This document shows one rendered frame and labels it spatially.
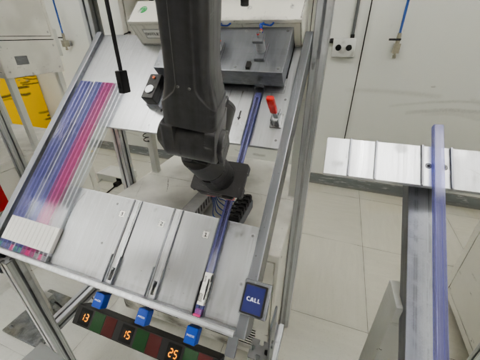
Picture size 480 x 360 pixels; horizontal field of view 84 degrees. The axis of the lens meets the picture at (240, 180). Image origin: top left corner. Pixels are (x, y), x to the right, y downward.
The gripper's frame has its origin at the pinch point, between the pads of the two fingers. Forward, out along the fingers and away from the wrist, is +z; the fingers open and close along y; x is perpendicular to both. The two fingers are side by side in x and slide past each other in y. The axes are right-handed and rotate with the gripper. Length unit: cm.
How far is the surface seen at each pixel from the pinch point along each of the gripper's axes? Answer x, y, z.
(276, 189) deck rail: -2.0, -9.5, -0.2
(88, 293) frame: 40, 60, 43
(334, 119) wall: -109, -19, 143
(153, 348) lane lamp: 33.8, 7.6, 1.7
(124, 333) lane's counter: 33.4, 14.7, 1.7
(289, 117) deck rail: -19.3, -8.7, -0.1
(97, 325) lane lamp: 33.9, 21.6, 1.7
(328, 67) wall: -135, -8, 115
